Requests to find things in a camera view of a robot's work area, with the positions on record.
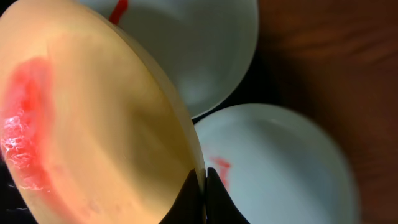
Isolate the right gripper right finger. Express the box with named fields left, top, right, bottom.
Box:
left=205, top=167, right=249, bottom=224

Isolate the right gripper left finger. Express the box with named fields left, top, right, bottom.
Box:
left=160, top=169, right=205, bottom=224

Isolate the light green plate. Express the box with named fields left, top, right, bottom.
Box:
left=195, top=103, right=360, bottom=224
left=80, top=0, right=259, bottom=118

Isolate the yellow plate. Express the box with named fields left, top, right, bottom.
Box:
left=1, top=1, right=205, bottom=223

